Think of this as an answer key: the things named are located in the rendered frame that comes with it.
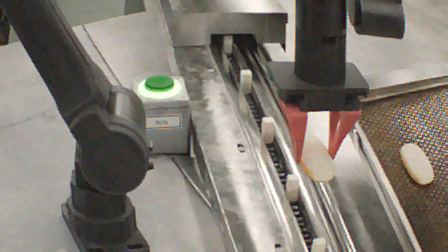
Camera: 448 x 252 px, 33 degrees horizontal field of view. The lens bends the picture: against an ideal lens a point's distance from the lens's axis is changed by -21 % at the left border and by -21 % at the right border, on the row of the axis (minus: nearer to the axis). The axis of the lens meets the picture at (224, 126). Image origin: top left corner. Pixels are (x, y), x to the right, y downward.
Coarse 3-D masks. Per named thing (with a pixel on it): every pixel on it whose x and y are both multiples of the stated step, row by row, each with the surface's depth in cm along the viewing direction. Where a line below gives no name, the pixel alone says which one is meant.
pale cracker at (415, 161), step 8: (408, 144) 103; (400, 152) 103; (408, 152) 102; (416, 152) 101; (408, 160) 100; (416, 160) 99; (424, 160) 99; (408, 168) 99; (416, 168) 98; (424, 168) 97; (416, 176) 97; (424, 176) 96; (432, 176) 96; (424, 184) 96
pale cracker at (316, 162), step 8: (312, 136) 99; (304, 144) 97; (312, 144) 97; (320, 144) 97; (304, 152) 96; (312, 152) 96; (320, 152) 96; (328, 152) 96; (304, 160) 95; (312, 160) 94; (320, 160) 94; (328, 160) 94; (304, 168) 94; (312, 168) 93; (320, 168) 93; (328, 168) 93; (312, 176) 92; (320, 176) 92; (328, 176) 92
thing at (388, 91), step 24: (360, 96) 117; (384, 96) 116; (408, 96) 116; (360, 120) 112; (408, 120) 110; (360, 144) 107; (432, 144) 104; (384, 168) 102; (384, 192) 97; (408, 192) 96; (432, 192) 94; (432, 216) 90; (408, 240) 86
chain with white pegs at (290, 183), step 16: (224, 48) 140; (240, 80) 129; (256, 112) 124; (272, 128) 116; (272, 144) 116; (272, 160) 113; (288, 176) 104; (288, 192) 104; (304, 224) 100; (304, 240) 97; (320, 240) 92
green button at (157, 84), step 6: (150, 78) 117; (156, 78) 117; (162, 78) 117; (168, 78) 117; (144, 84) 116; (150, 84) 115; (156, 84) 115; (162, 84) 115; (168, 84) 115; (174, 84) 116; (150, 90) 115; (156, 90) 114; (162, 90) 114; (168, 90) 115
